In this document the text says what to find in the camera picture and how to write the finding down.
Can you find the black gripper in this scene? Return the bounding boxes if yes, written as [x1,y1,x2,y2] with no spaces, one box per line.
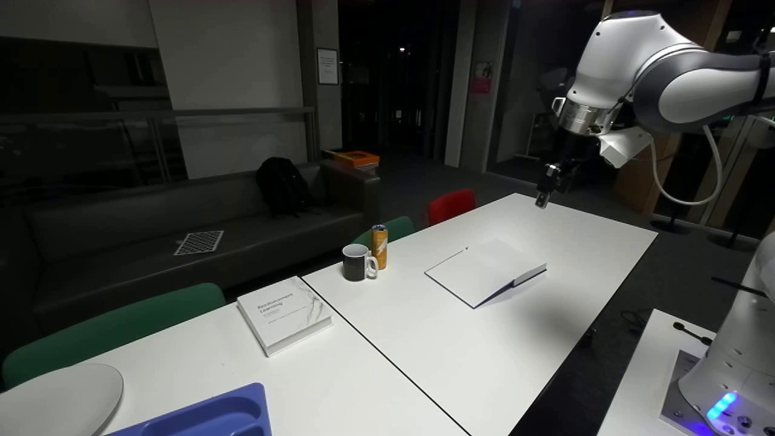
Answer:
[536,132,604,210]

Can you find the white closed book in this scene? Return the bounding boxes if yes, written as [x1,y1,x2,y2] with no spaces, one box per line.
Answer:
[234,273,335,359]

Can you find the small green chair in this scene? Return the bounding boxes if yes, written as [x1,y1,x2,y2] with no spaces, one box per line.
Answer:
[351,213,422,252]

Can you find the orange drink can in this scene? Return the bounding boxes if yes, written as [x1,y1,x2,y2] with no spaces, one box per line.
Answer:
[369,224,389,271]

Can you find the dark side cabinet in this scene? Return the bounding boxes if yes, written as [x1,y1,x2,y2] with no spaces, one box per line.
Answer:
[320,160,383,224]

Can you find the orange box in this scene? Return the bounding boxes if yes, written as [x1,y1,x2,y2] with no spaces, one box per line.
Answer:
[320,149,383,172]

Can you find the black backpack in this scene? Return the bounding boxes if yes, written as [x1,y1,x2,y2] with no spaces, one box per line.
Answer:
[254,155,313,218]

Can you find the blue plastic tray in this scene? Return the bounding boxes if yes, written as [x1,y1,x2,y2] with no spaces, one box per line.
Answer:
[106,380,277,436]

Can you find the dark sofa bench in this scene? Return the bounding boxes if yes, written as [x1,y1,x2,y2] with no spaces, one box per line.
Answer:
[0,164,371,324]

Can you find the white round plate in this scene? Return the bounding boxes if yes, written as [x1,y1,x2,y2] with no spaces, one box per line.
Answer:
[0,361,125,436]

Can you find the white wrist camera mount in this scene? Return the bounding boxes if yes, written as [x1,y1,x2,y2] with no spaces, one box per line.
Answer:
[599,127,653,170]

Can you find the red wall sign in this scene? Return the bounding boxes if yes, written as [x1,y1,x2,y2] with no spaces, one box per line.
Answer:
[470,61,493,100]

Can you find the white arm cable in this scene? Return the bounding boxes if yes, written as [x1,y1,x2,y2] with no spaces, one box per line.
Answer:
[648,123,723,208]

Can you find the dark mug with white handle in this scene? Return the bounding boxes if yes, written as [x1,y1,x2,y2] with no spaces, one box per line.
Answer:
[338,243,380,284]

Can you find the white wall notice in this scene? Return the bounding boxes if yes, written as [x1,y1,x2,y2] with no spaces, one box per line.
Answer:
[315,46,341,87]

